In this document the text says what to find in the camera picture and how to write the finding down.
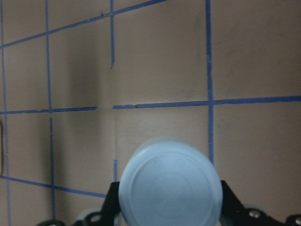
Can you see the light blue ikea cup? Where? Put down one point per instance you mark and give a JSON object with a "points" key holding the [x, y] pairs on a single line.
{"points": [[168, 182]]}

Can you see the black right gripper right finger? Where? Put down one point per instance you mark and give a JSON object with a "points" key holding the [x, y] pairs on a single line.
{"points": [[234, 213]]}

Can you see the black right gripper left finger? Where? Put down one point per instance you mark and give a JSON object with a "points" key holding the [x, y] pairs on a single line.
{"points": [[108, 215]]}

